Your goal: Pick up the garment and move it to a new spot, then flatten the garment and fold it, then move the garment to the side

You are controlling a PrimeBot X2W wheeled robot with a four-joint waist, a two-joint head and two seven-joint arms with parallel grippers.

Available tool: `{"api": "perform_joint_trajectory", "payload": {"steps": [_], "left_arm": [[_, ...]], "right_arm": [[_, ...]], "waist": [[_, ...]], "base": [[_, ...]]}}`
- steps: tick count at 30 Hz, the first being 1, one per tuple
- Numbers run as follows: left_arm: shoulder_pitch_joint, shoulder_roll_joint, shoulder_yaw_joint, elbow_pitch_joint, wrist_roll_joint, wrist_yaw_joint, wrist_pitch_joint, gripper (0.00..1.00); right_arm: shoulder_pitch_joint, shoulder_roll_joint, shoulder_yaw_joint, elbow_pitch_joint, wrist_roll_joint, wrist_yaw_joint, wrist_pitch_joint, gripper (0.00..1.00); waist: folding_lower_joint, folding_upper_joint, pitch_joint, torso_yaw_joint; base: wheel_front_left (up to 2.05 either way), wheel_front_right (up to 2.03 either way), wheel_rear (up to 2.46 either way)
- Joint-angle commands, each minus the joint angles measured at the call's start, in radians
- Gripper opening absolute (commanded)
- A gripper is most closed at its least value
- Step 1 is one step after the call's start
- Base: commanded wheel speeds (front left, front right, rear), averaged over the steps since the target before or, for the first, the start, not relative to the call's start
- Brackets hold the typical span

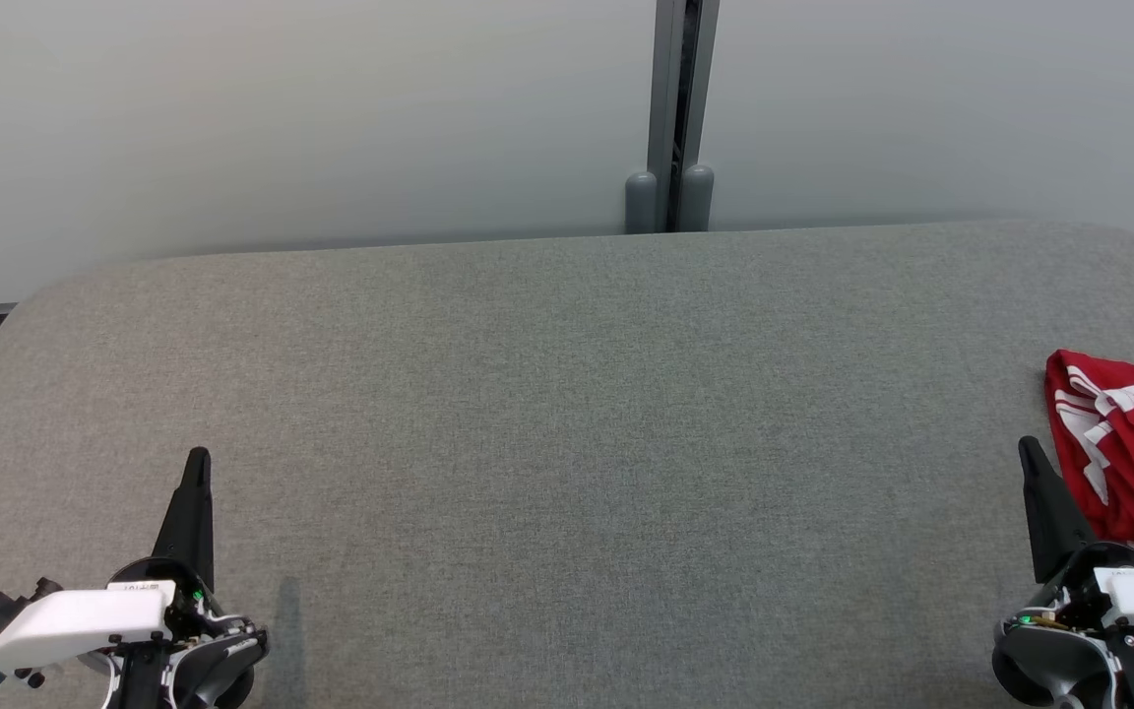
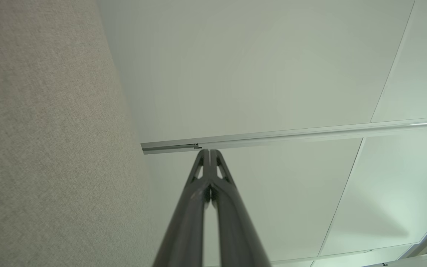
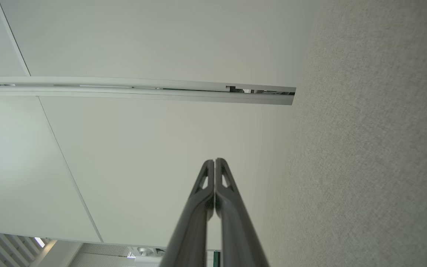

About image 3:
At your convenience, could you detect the grey metal partition post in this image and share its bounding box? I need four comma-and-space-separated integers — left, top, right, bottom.
0, 76, 297, 106

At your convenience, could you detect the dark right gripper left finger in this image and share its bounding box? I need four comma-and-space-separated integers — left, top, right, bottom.
160, 159, 215, 267

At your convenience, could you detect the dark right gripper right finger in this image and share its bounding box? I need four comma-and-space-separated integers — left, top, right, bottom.
215, 158, 270, 267

